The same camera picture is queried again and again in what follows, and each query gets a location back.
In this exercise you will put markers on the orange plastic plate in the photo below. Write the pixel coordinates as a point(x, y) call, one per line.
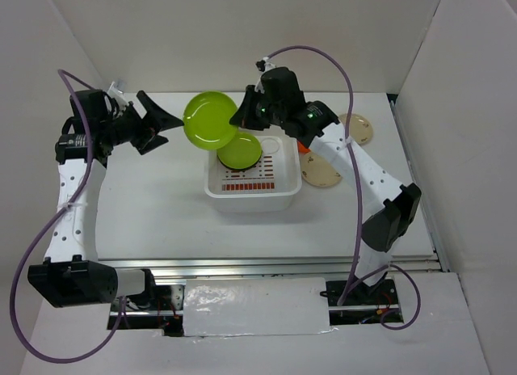
point(302, 149)

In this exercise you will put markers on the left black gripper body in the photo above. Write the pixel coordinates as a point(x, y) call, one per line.
point(119, 128)

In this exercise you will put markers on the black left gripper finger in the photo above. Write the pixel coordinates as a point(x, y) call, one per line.
point(152, 144)
point(155, 117)

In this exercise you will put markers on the black plate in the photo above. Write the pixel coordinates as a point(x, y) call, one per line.
point(238, 160)

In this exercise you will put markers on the green plate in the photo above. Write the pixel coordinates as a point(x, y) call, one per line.
point(243, 141)
point(206, 120)

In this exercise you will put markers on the aluminium rail frame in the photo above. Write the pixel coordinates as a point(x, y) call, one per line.
point(154, 213)

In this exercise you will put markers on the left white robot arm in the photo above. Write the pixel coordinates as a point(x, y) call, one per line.
point(71, 274)

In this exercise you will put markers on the white cover sheet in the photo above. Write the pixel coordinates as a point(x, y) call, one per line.
point(276, 306)

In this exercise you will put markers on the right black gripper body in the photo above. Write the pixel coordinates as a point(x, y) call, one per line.
point(269, 112)

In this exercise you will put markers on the cream patterned plate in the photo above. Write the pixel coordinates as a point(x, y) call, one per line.
point(316, 171)
point(360, 129)

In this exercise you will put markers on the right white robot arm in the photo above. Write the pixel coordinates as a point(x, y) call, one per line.
point(387, 207)

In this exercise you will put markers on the white plastic bin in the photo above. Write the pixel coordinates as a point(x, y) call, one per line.
point(269, 186)

